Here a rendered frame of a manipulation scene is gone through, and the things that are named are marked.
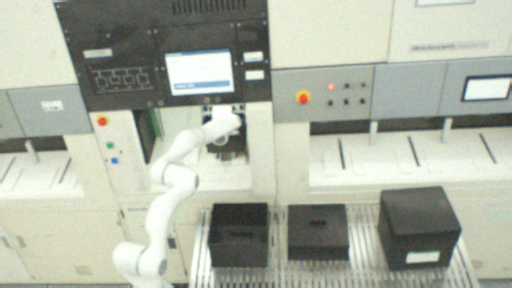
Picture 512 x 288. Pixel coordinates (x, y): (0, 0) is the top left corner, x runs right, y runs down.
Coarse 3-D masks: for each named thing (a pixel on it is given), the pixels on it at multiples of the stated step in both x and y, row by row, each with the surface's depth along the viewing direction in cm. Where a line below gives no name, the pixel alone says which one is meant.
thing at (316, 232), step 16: (288, 208) 260; (304, 208) 259; (320, 208) 258; (336, 208) 256; (288, 224) 252; (304, 224) 251; (320, 224) 249; (336, 224) 248; (288, 240) 245; (304, 240) 243; (320, 240) 242; (336, 240) 241; (288, 256) 249; (304, 256) 246; (320, 256) 244; (336, 256) 243
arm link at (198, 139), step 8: (192, 128) 229; (176, 136) 223; (184, 136) 220; (192, 136) 222; (200, 136) 228; (176, 144) 220; (184, 144) 220; (192, 144) 222; (200, 144) 231; (168, 152) 221; (176, 152) 220; (184, 152) 221; (160, 160) 222; (168, 160) 223; (176, 160) 225; (152, 168) 223; (160, 168) 222; (152, 176) 224; (160, 176) 221; (160, 184) 225
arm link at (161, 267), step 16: (176, 176) 218; (192, 176) 217; (176, 192) 215; (192, 192) 219; (160, 208) 214; (160, 224) 212; (160, 240) 209; (144, 256) 205; (160, 256) 206; (144, 272) 205; (160, 272) 206
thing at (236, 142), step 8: (224, 104) 270; (208, 112) 279; (232, 112) 277; (240, 112) 276; (208, 120) 288; (240, 128) 272; (232, 136) 276; (240, 136) 276; (208, 144) 281; (224, 144) 280; (232, 144) 280; (240, 144) 279; (208, 152) 284; (216, 152) 284; (224, 152) 284
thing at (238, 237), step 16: (224, 208) 261; (240, 208) 260; (256, 208) 259; (224, 224) 269; (240, 224) 268; (256, 224) 266; (208, 240) 242; (224, 240) 262; (240, 240) 261; (256, 240) 259; (224, 256) 244; (240, 256) 243; (256, 256) 242
